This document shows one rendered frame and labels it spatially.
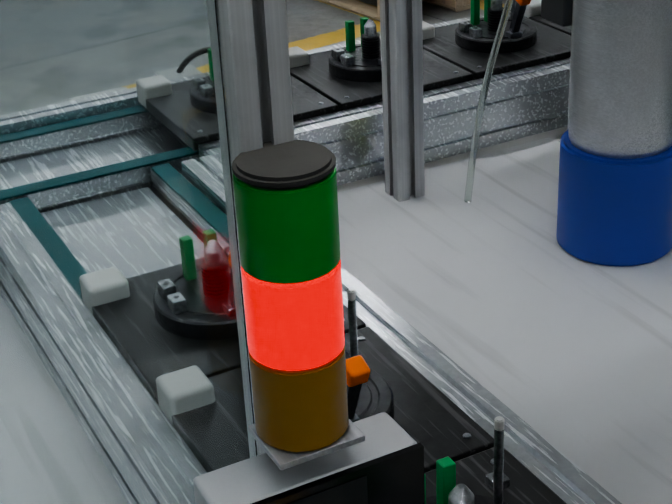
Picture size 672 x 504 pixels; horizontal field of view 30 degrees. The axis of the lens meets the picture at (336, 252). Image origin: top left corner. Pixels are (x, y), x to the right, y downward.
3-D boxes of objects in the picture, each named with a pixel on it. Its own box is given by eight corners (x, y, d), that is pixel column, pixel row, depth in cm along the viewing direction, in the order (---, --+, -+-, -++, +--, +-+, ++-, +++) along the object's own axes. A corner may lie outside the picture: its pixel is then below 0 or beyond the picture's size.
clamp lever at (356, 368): (359, 421, 113) (372, 370, 107) (339, 428, 112) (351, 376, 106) (341, 391, 115) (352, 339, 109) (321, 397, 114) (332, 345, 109)
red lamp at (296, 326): (362, 353, 64) (358, 269, 62) (273, 382, 62) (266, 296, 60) (317, 312, 68) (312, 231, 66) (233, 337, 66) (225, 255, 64)
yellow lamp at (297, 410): (365, 434, 66) (362, 355, 64) (280, 464, 64) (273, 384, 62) (322, 389, 70) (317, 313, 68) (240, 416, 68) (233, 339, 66)
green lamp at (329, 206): (358, 267, 62) (354, 176, 59) (266, 294, 60) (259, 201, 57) (312, 229, 66) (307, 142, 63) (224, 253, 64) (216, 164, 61)
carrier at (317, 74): (473, 85, 202) (473, 9, 196) (341, 116, 192) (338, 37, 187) (397, 46, 221) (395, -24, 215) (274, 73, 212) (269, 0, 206)
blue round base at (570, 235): (698, 248, 168) (708, 145, 161) (605, 278, 162) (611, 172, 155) (622, 206, 180) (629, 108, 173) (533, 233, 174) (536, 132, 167)
